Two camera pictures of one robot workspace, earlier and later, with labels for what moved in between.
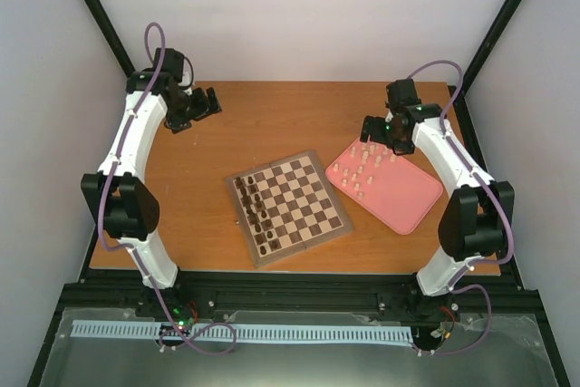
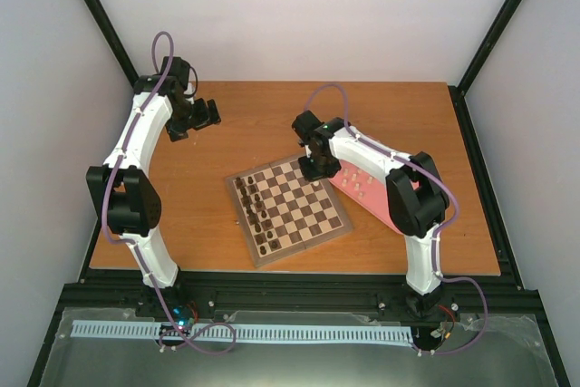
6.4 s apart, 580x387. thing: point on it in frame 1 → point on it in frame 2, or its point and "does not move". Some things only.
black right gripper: x=376 y=132 → x=311 y=176
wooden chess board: x=286 y=207 does not move
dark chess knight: x=260 y=238 does not move
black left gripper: x=204 y=108 → x=205 y=119
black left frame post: x=100 y=9 does not move
